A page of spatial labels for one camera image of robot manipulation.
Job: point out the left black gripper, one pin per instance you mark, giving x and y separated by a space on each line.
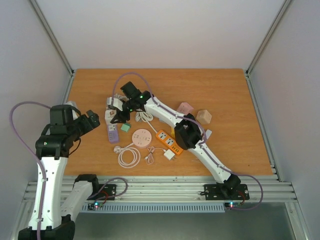
89 126

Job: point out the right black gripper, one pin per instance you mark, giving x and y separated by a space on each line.
124 112

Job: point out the pink cube socket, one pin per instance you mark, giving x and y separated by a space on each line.
184 109

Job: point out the white cube socket with flower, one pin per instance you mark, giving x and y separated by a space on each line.
109 115

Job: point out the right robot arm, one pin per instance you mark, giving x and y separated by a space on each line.
189 134

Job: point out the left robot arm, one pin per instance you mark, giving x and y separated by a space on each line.
51 219

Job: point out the green plug adapter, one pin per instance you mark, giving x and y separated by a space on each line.
125 127

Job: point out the purple power strip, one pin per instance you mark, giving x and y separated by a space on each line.
113 135

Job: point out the pink round power socket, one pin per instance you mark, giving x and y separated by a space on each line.
141 138

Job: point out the orange power strip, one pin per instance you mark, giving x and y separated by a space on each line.
169 142

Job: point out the white USB charger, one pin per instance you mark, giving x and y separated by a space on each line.
168 154

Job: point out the beige cube socket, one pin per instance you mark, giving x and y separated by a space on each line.
204 117

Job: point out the small white grey adapter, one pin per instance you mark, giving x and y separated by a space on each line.
208 133

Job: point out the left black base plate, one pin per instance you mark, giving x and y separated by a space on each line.
109 191

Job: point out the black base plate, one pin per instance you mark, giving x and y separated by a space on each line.
213 192
109 191

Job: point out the blue slotted cable duct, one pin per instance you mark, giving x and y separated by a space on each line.
139 208

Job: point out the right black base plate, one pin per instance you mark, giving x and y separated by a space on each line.
213 192

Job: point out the aluminium rail frame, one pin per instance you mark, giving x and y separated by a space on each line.
175 19

